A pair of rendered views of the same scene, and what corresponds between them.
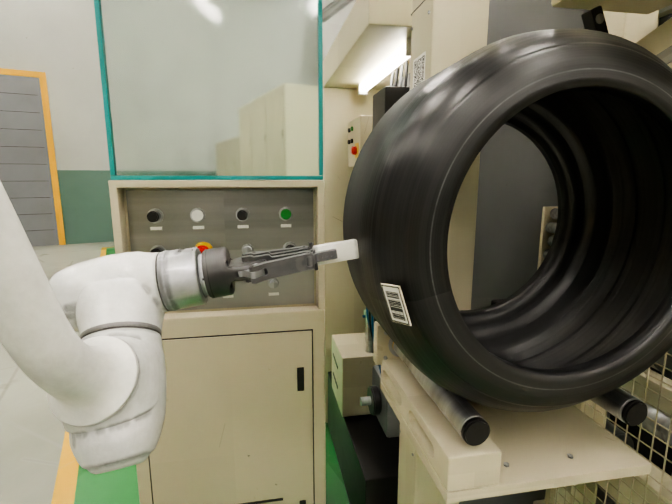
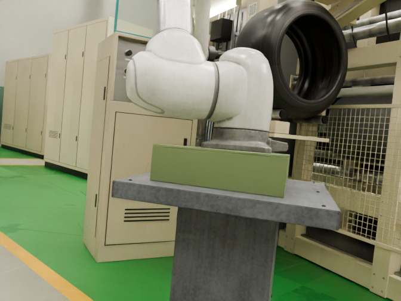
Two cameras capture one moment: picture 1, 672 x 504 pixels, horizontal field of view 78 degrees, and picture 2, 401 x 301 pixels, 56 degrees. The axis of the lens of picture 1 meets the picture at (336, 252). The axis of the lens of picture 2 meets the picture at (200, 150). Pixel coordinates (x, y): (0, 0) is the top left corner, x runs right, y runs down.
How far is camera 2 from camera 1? 1.37 m
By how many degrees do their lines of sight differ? 20
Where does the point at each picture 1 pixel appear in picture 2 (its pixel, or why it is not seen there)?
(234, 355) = (157, 126)
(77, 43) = not seen: outside the picture
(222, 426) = (147, 163)
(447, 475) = (275, 126)
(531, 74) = (301, 9)
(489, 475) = (286, 129)
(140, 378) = not seen: hidden behind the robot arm
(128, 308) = not seen: hidden behind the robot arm
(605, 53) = (318, 8)
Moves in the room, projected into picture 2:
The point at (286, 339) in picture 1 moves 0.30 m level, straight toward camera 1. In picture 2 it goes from (181, 122) to (202, 123)
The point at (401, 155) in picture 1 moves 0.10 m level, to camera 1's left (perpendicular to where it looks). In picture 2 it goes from (268, 24) to (249, 20)
